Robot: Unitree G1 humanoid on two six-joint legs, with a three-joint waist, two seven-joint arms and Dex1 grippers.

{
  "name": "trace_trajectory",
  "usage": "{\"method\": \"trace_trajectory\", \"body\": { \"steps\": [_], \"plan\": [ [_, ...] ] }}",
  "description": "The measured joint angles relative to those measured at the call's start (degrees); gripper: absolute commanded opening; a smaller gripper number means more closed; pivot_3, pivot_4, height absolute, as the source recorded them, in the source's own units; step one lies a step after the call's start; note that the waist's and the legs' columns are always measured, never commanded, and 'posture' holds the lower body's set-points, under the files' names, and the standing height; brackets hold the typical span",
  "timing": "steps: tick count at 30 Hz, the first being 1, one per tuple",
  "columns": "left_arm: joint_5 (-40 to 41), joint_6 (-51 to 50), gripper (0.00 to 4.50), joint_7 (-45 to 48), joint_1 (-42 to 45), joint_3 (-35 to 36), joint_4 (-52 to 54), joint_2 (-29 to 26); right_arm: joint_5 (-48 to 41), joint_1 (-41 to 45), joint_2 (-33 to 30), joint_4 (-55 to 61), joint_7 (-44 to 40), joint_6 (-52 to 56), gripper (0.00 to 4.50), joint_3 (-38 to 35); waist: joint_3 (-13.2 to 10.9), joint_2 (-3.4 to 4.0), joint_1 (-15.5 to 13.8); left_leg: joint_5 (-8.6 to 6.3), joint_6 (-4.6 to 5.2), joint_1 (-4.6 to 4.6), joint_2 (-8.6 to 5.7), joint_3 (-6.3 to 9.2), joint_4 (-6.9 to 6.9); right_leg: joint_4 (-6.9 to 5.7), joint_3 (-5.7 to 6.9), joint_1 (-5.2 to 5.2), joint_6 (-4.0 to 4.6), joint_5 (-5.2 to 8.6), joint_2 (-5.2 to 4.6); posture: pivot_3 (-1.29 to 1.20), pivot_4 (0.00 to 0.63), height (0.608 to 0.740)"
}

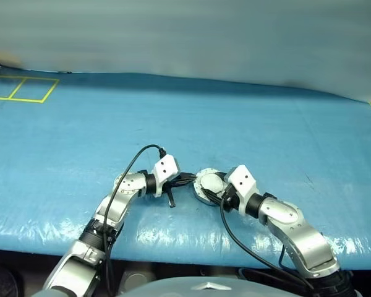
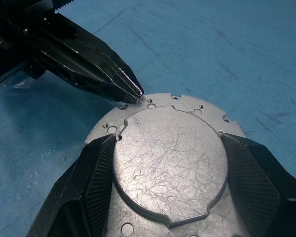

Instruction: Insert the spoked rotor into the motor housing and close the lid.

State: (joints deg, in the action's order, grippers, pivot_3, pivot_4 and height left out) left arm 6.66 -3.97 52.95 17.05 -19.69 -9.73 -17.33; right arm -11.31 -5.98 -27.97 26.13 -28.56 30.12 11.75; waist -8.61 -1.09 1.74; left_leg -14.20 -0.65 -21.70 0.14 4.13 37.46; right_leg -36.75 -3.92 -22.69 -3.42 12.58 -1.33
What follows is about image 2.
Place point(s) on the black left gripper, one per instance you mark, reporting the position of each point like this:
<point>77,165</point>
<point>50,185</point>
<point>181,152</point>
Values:
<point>19,32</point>

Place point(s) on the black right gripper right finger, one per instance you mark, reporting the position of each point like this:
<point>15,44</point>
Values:
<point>261,187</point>

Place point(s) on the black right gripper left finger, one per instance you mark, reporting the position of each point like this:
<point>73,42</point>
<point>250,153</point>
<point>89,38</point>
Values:
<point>74,187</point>

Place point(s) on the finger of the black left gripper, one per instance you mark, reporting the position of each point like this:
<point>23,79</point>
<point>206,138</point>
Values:
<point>88,74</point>

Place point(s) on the grey metal housing cover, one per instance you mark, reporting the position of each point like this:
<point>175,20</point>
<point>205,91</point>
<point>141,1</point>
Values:
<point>170,160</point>

